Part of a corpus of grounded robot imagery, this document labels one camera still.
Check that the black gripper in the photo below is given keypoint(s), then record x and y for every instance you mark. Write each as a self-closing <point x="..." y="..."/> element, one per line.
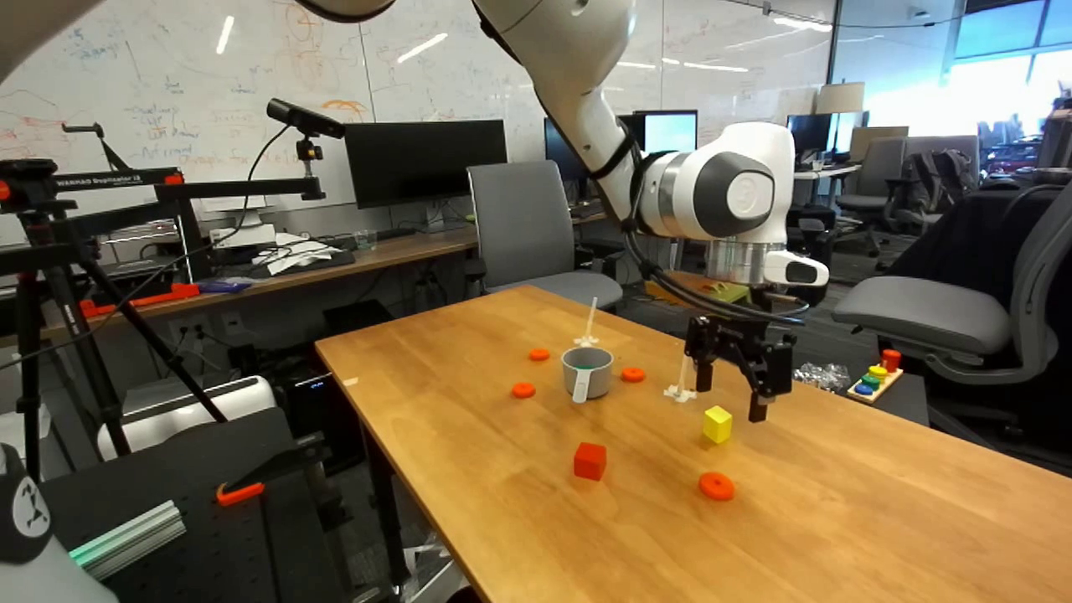
<point x="762" y="358"/>

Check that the orange disc near cup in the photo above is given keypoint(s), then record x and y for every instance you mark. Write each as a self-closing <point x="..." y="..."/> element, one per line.
<point x="523" y="391"/>

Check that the black computer monitor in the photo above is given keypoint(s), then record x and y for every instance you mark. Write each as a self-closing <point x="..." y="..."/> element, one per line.
<point x="420" y="158"/>

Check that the colourful stacking toy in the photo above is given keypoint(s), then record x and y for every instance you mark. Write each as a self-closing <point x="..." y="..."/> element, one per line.
<point x="875" y="378"/>

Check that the orange disc far right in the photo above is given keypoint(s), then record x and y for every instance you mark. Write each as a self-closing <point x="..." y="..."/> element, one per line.
<point x="539" y="354"/>

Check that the orange disc front left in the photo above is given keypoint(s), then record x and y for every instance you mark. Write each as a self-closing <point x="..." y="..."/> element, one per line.
<point x="630" y="373"/>

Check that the grey chair behind table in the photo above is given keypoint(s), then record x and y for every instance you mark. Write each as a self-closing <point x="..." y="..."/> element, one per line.
<point x="523" y="233"/>

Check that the red cube block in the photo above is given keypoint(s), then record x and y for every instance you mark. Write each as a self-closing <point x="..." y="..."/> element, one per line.
<point x="590" y="460"/>

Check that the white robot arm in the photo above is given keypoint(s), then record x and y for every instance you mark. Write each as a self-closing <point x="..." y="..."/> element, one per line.
<point x="731" y="193"/>

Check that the yellow cube block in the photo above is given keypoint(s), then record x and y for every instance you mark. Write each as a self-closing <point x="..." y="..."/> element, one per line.
<point x="720" y="423"/>

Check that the grey office chair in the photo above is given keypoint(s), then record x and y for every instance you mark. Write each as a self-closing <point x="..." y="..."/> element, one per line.
<point x="979" y="305"/>

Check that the grey measuring cup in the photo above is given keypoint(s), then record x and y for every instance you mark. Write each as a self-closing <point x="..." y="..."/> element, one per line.
<point x="587" y="373"/>

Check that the orange disc front right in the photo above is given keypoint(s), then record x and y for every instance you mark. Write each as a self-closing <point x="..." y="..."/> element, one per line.
<point x="716" y="488"/>

